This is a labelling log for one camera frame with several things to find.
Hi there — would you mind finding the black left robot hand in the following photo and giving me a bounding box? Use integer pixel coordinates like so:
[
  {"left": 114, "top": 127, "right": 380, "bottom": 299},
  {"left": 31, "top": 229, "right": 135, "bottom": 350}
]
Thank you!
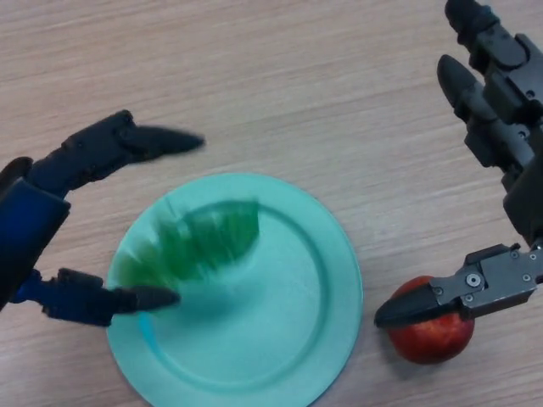
[{"left": 0, "top": 109, "right": 207, "bottom": 328}]

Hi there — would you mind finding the red apple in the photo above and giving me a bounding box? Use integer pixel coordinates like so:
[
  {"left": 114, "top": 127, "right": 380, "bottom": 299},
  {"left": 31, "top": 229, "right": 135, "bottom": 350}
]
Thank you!
[{"left": 389, "top": 275, "right": 475, "bottom": 365}]

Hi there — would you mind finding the green round plate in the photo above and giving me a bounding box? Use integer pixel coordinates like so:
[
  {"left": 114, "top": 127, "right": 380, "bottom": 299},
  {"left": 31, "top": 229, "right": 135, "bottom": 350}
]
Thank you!
[{"left": 106, "top": 172, "right": 363, "bottom": 405}]

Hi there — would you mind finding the green grapes bunch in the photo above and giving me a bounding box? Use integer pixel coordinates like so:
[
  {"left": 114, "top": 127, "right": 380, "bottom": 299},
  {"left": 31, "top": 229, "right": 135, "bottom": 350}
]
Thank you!
[{"left": 117, "top": 196, "right": 260, "bottom": 287}]

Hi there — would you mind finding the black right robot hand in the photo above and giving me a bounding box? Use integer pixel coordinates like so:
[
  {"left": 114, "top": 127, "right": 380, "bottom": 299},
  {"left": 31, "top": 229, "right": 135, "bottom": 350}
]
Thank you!
[{"left": 373, "top": 0, "right": 543, "bottom": 329}]

